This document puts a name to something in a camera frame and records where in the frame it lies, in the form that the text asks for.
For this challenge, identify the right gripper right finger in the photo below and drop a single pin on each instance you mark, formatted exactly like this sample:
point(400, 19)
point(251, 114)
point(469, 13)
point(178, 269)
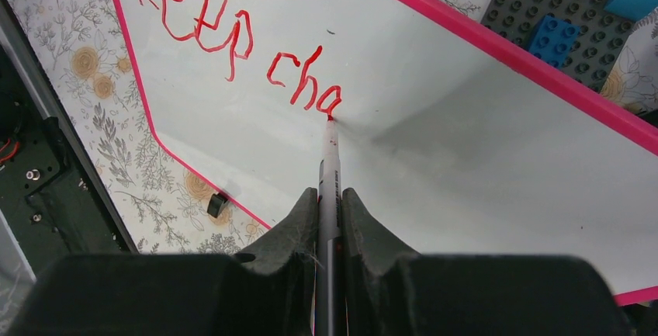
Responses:
point(391, 289)

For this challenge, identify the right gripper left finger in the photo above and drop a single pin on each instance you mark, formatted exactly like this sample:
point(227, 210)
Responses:
point(264, 289)

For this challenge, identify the silver red marker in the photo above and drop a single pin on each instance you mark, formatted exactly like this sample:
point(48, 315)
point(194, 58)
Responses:
point(330, 298)

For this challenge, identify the pink framed whiteboard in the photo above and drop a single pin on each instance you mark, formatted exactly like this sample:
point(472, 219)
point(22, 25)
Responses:
point(454, 138)

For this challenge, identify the dark grey building plate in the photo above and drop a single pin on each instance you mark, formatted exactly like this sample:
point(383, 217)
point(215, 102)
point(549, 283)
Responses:
point(578, 37)

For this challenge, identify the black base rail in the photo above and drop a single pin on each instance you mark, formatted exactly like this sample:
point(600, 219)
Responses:
point(48, 199)

